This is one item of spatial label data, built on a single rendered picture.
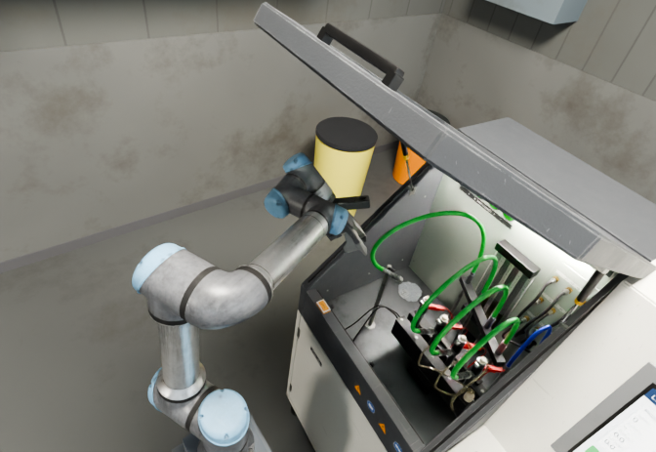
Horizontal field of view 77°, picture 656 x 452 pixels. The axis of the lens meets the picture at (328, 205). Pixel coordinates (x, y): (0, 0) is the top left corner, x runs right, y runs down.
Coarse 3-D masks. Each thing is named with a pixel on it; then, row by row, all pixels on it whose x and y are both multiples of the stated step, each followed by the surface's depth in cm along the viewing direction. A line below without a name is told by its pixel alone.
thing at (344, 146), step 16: (320, 128) 291; (336, 128) 294; (352, 128) 297; (368, 128) 300; (320, 144) 286; (336, 144) 276; (352, 144) 279; (368, 144) 282; (320, 160) 292; (336, 160) 284; (352, 160) 283; (368, 160) 293; (336, 176) 292; (352, 176) 293; (336, 192) 302; (352, 192) 306
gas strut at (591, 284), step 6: (594, 270) 84; (594, 276) 84; (600, 276) 83; (588, 282) 88; (594, 282) 86; (588, 288) 89; (582, 294) 92; (588, 294) 91; (576, 300) 95; (582, 300) 94; (576, 306) 98; (570, 312) 102; (564, 318) 106; (558, 324) 109; (564, 324) 108
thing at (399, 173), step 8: (432, 112) 359; (448, 120) 351; (400, 144) 361; (400, 152) 363; (408, 152) 354; (400, 160) 365; (408, 160) 358; (416, 160) 355; (400, 168) 369; (416, 168) 360; (400, 176) 373
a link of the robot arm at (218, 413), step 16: (208, 400) 100; (224, 400) 101; (240, 400) 102; (192, 416) 99; (208, 416) 97; (224, 416) 98; (240, 416) 99; (192, 432) 100; (208, 432) 95; (224, 432) 96; (240, 432) 98; (208, 448) 101; (224, 448) 99; (240, 448) 104
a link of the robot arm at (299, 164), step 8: (288, 160) 118; (296, 160) 114; (304, 160) 115; (288, 168) 114; (296, 168) 114; (304, 168) 114; (312, 168) 116; (304, 176) 114; (312, 176) 116; (320, 176) 118; (312, 184) 116; (320, 184) 117; (312, 192) 117
